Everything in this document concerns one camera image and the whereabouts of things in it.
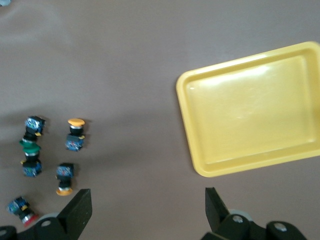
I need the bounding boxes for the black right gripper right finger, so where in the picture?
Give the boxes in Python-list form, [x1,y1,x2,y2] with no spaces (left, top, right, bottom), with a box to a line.
[202,187,308,240]

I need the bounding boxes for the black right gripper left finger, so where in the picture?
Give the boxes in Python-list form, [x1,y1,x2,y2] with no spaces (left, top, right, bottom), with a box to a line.
[17,188,93,240]

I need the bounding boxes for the yellow mushroom push button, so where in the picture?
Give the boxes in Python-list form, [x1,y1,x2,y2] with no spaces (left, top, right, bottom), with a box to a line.
[65,117,86,153]
[55,162,75,197]

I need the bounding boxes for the red mushroom push button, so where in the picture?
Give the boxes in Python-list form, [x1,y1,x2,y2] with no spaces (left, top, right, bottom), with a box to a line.
[6,196,40,228]

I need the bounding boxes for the green mushroom push button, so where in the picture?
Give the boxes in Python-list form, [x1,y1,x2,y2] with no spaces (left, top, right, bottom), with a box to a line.
[20,146,43,178]
[19,115,47,149]

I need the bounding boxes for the yellow plastic tray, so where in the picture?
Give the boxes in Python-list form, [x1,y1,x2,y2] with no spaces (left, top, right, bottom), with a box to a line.
[175,41,320,178]

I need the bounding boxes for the brown table mat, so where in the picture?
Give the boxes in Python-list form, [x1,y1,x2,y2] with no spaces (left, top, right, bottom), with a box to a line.
[0,0,320,240]

